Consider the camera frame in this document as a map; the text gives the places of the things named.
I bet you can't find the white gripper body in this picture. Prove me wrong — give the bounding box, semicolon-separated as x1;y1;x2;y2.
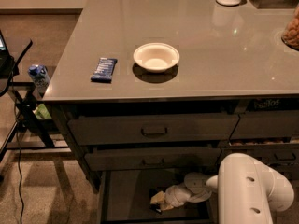
165;185;192;207

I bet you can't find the black chocolate rxbar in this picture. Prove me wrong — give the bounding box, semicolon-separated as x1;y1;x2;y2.
149;189;164;214

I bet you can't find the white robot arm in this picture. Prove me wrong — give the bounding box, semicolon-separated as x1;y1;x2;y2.
150;153;294;224

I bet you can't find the middle left drawer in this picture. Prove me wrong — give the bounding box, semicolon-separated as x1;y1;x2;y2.
85;147;221;171

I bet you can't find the top left drawer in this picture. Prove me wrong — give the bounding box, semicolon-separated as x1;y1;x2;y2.
68;113;238;146

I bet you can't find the middle right drawer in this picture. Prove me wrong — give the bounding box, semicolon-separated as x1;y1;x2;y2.
219;144;299;166

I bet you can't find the blue rxbar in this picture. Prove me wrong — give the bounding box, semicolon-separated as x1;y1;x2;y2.
91;58;118;83

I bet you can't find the white bowl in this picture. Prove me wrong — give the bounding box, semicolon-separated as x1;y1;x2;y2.
133;43;180;73

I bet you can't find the green packet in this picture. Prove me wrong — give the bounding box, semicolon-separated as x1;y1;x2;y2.
34;104;51;119

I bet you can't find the black side stand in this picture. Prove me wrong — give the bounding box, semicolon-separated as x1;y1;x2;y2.
0;31;67;160

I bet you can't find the jar of nuts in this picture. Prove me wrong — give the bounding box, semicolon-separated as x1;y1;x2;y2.
281;4;299;50

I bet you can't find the black cable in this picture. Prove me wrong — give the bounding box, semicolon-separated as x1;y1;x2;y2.
13;96;26;224

